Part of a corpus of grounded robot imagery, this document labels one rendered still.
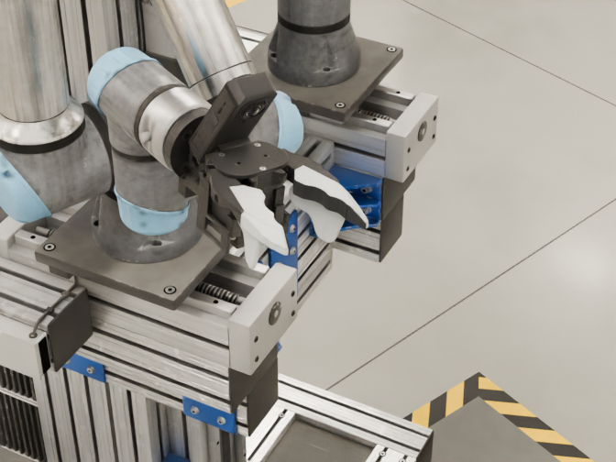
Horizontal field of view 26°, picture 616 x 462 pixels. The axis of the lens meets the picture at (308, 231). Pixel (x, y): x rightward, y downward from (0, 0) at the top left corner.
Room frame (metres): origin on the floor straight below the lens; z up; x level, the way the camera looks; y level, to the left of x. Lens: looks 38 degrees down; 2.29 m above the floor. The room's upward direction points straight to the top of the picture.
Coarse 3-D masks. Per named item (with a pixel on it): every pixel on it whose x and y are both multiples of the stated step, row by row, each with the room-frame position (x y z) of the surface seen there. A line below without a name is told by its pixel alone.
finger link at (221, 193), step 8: (208, 176) 0.97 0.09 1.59; (216, 176) 0.97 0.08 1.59; (224, 176) 0.97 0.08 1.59; (216, 184) 0.95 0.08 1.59; (224, 184) 0.95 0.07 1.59; (232, 184) 0.96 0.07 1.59; (240, 184) 0.96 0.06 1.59; (216, 192) 0.94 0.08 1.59; (224, 192) 0.94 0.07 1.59; (232, 192) 0.94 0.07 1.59; (216, 200) 0.94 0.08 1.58; (224, 200) 0.93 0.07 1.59; (232, 200) 0.93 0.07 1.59; (232, 208) 0.92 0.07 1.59; (240, 208) 0.92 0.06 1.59; (240, 216) 0.91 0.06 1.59
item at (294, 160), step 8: (288, 152) 1.02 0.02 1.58; (288, 160) 1.01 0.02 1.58; (296, 160) 1.01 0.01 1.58; (304, 160) 1.01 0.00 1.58; (312, 160) 1.01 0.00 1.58; (288, 168) 1.00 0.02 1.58; (296, 168) 1.00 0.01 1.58; (312, 168) 1.00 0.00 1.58; (320, 168) 1.00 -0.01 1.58; (288, 176) 1.00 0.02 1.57; (328, 176) 0.99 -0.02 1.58
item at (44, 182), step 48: (0, 0) 1.31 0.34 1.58; (48, 0) 1.34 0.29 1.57; (0, 48) 1.32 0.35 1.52; (48, 48) 1.33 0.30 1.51; (0, 96) 1.33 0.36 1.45; (48, 96) 1.32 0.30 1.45; (0, 144) 1.31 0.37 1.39; (48, 144) 1.30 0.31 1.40; (96, 144) 1.35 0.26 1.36; (0, 192) 1.31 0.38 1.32; (48, 192) 1.30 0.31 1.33; (96, 192) 1.34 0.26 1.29
